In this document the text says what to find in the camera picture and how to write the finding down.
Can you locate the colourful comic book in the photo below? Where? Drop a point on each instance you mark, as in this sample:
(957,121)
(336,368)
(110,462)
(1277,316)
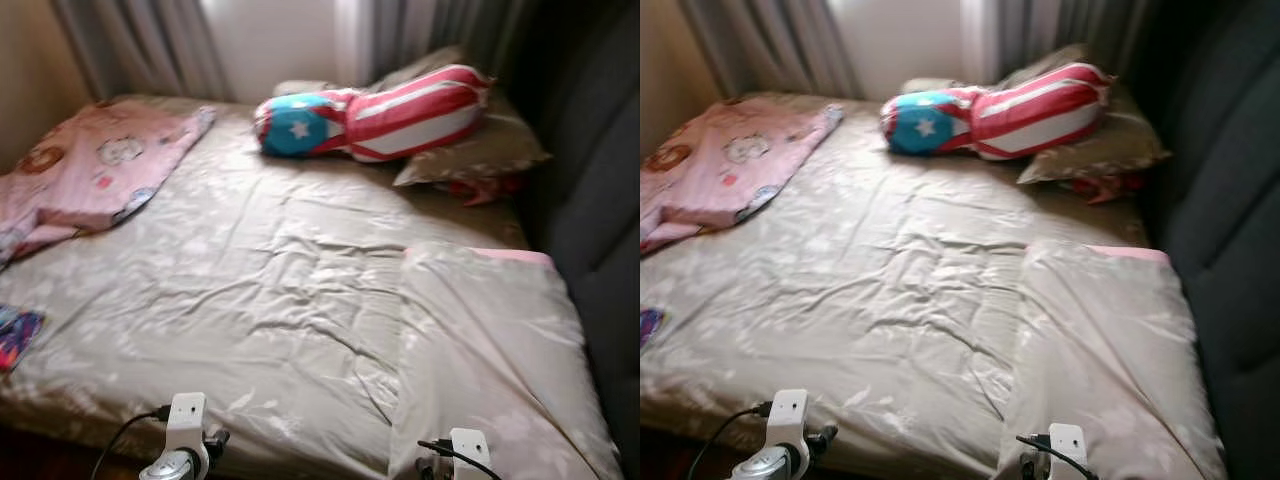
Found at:
(650,327)
(18,338)

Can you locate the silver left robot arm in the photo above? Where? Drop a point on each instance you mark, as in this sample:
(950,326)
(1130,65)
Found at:
(765,466)
(175,468)

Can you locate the large grey floral pillow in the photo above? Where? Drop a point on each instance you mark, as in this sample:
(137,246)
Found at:
(500,350)
(1110,350)

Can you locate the grey floral bed cover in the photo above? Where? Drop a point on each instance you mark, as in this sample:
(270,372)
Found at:
(880,280)
(260,280)

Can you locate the red cloth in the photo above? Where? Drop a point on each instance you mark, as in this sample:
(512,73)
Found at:
(1105,188)
(485,190)

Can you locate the pink cartoon print blanket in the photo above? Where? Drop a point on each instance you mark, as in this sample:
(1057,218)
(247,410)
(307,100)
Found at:
(730,165)
(100,165)

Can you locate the dark grey upholstered panel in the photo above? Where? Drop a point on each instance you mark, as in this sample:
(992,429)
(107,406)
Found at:
(1220,200)
(595,200)

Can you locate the small grey floral pillow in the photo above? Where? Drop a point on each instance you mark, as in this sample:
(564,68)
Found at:
(490,150)
(1055,62)
(1115,150)
(430,65)

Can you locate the flag print bolster pillow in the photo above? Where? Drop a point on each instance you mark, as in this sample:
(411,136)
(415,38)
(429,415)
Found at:
(1030,115)
(400,115)

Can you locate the grey curtain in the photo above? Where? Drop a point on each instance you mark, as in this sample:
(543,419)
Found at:
(140,45)
(770,45)
(1060,30)
(440,30)

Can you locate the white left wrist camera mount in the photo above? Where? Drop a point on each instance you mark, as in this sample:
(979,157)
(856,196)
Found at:
(186,420)
(788,415)

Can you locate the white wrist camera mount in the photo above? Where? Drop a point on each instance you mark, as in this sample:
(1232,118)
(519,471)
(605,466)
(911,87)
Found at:
(186,420)
(1067,445)
(470,450)
(788,415)

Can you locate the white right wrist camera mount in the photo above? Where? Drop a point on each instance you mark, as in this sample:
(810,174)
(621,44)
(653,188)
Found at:
(470,450)
(1067,445)

